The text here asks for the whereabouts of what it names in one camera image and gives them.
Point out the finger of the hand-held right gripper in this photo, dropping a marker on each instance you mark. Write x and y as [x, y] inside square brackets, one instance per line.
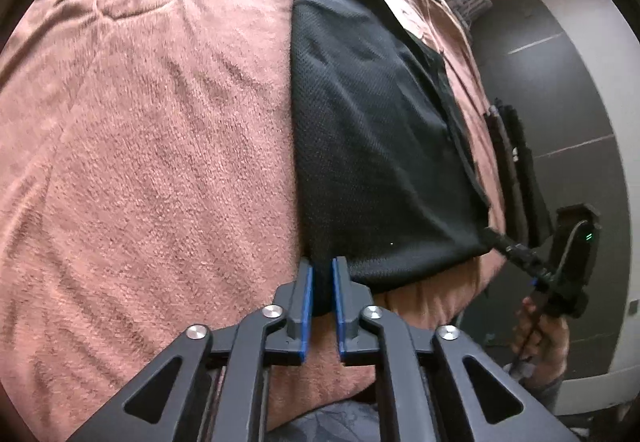
[517, 254]

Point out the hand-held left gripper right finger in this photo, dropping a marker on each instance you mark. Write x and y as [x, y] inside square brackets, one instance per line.
[341, 312]

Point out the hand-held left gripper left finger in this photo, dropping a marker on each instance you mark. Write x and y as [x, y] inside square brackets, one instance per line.
[306, 307]

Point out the black mesh t-shirt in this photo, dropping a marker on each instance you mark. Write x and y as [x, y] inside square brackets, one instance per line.
[370, 122]

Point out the person's right forearm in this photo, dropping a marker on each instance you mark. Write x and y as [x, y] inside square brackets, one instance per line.
[552, 394]

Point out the person's right hand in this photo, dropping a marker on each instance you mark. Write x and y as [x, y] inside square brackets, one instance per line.
[547, 347]

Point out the dark brown cloth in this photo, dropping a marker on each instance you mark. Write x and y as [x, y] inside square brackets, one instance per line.
[520, 172]

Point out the person's grey patterned trousers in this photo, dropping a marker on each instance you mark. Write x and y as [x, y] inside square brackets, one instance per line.
[330, 424]

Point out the metal rack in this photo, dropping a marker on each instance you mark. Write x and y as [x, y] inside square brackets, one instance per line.
[470, 4]

